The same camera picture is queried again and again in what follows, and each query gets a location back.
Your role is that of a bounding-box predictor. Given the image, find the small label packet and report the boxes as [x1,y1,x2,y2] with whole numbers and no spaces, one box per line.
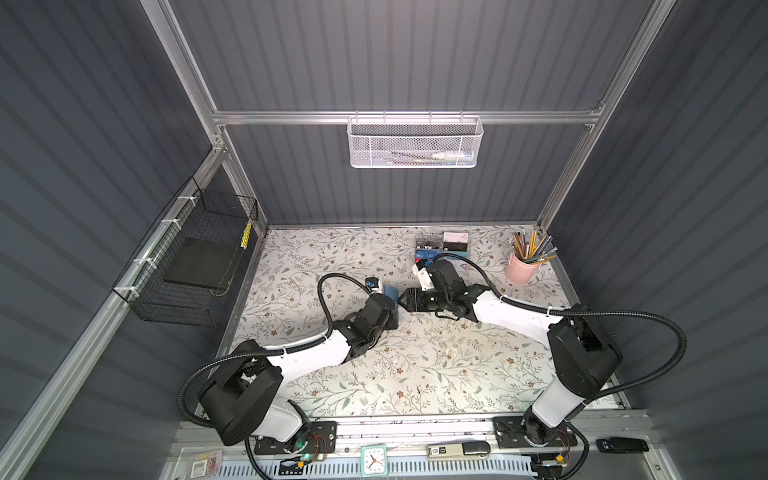
[188,450,223,480]

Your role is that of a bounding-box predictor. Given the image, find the grey black handheld device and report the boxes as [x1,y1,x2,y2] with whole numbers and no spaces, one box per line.
[426,440,491,461]

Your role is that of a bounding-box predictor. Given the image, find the pink VIP card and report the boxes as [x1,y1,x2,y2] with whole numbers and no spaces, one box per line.
[443,232,469,244]

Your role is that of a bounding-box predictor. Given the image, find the white wire mesh basket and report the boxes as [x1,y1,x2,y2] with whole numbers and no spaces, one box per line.
[346,114,484,169]

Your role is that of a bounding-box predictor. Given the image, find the small white desk clock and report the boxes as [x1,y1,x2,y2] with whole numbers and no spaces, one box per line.
[360,445,389,478]

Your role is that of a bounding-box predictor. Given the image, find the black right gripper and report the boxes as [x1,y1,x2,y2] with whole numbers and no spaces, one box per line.
[396,287,449,312]

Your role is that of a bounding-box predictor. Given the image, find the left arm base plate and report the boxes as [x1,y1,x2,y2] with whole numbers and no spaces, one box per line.
[251,421,338,455]

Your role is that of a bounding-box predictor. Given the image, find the blue leather card holder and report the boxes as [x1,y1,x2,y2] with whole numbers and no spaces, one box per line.
[382,284,400,308]

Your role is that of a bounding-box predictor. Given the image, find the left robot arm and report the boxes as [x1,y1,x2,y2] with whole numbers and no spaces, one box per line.
[197,293,397,452]

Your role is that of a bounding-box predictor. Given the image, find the black wire wall basket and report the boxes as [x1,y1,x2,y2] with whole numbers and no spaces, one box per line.
[113,184,259,327]

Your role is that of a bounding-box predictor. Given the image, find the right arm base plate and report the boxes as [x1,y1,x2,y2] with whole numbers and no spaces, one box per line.
[492,415,579,449]

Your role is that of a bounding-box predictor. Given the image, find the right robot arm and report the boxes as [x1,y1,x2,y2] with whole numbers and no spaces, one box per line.
[399,256,622,437]

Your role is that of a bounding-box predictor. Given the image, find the clear acrylic card display stand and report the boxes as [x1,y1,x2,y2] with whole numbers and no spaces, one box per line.
[414,232,470,264]

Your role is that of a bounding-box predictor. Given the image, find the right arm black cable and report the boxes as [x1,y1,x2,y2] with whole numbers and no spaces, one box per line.
[428,251,688,403]

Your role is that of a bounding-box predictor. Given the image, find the black remote device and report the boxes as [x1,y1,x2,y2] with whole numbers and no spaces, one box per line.
[596,437,650,454]

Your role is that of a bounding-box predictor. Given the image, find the markers in mesh basket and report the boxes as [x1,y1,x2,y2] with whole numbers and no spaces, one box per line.
[390,150,476,167]

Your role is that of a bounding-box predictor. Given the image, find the pink metal pencil bucket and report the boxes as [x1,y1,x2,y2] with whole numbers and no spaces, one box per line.
[505,253,540,286]

